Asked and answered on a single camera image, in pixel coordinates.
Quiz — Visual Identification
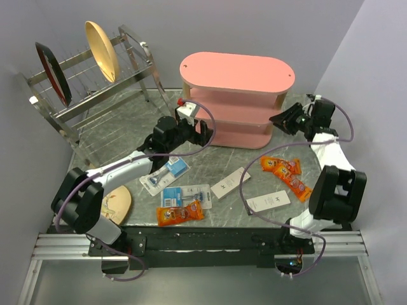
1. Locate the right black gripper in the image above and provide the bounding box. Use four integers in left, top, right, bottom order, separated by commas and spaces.
269, 102, 313, 135

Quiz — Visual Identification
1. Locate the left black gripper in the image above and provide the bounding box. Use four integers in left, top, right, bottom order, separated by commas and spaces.
167, 108, 214, 153

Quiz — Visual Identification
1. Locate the pink three-tier shelf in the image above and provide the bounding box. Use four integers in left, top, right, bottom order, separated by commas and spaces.
179, 51, 296, 149

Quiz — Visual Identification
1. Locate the blue razor blister pack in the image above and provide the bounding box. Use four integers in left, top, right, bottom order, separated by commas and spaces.
161, 184, 212, 210
139, 156, 190, 196

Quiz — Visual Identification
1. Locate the white razor box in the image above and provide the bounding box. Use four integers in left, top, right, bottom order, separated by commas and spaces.
246, 191, 291, 212
210, 167, 244, 200

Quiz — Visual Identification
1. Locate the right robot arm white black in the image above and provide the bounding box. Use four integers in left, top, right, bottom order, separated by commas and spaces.
270, 95, 367, 253

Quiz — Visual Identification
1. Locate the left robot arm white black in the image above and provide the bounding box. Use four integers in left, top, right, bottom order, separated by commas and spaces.
51, 116, 216, 255

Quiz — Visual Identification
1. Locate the orange razor bag right upper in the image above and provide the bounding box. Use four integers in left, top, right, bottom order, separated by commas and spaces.
260, 156, 301, 175

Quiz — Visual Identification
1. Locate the orange razor bag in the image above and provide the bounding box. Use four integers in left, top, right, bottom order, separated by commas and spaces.
260, 156, 301, 175
156, 200, 205, 227
273, 166, 312, 203

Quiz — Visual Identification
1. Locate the orange razor bag right lower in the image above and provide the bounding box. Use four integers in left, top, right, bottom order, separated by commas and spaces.
273, 166, 312, 203

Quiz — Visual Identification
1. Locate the orange razor bag front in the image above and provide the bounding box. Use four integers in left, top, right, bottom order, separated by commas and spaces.
156, 200, 205, 227

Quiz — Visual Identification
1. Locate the bird painted wooden plate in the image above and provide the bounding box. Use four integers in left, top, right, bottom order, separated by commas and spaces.
100, 186, 132, 225

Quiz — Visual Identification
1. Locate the yellow wooden plate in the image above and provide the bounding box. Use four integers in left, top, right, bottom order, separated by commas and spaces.
85, 21, 120, 83

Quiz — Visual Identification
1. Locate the metal dish rack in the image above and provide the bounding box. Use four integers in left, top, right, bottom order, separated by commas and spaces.
15, 25, 175, 168

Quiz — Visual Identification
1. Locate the black red plate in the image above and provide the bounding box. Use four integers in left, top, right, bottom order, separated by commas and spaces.
35, 42, 72, 107

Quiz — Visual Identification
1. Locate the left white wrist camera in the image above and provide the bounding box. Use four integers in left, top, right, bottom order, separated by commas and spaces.
176, 98, 200, 126

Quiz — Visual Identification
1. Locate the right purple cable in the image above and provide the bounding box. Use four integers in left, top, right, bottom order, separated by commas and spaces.
238, 97, 355, 280

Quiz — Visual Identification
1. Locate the purple cable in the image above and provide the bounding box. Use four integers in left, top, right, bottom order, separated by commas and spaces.
238, 97, 355, 280
54, 100, 217, 282

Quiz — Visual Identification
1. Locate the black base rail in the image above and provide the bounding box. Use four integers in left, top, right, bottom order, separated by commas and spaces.
88, 226, 315, 275

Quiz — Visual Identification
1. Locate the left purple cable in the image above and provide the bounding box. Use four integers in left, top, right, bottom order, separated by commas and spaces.
54, 100, 217, 282

